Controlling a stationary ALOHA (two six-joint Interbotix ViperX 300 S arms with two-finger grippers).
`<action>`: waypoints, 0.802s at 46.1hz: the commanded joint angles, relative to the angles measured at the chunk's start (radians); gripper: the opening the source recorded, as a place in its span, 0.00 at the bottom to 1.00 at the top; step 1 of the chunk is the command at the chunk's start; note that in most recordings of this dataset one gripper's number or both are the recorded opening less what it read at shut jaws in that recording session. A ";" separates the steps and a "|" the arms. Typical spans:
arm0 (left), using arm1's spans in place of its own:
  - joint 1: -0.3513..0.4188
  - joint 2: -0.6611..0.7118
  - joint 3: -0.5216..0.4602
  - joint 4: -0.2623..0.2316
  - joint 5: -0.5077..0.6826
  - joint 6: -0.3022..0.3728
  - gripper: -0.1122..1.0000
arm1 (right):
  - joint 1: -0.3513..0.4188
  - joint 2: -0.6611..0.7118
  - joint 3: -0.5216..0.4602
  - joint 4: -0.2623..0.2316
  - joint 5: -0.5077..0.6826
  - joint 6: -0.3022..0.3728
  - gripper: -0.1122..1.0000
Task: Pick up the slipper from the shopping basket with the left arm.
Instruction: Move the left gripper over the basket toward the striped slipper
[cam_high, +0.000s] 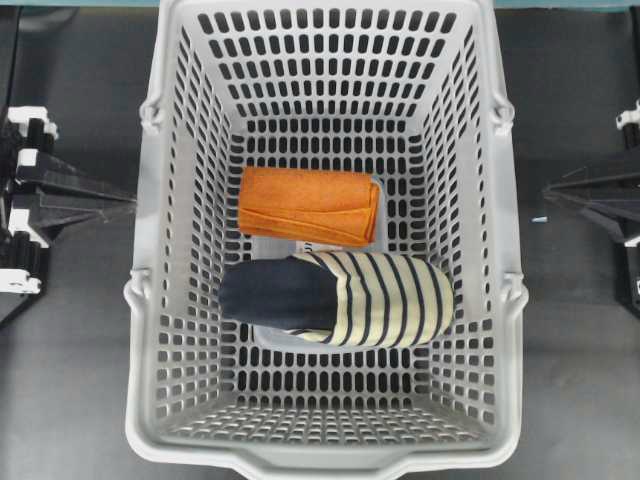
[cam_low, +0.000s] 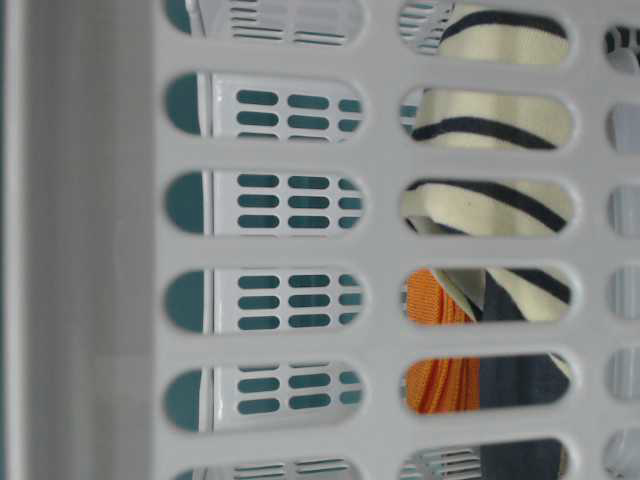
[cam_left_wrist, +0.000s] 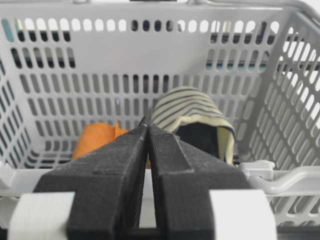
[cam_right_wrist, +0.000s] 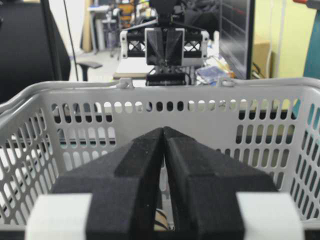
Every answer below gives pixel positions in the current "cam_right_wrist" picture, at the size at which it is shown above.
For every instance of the blue patterned bag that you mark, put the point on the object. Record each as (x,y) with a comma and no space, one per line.
(209,75)

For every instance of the black monitor panel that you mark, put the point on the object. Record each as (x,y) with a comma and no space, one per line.
(236,35)

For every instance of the cardboard box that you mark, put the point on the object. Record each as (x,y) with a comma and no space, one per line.
(260,53)

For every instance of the grey plastic shopping basket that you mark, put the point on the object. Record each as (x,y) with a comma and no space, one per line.
(56,126)

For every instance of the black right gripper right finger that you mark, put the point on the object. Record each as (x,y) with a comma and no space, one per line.
(225,199)

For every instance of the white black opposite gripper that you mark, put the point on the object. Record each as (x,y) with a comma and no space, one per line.
(165,46)

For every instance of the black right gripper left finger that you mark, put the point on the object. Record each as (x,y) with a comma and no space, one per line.
(113,197)

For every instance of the striped slipper in basket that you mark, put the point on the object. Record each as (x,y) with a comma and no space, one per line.
(160,222)

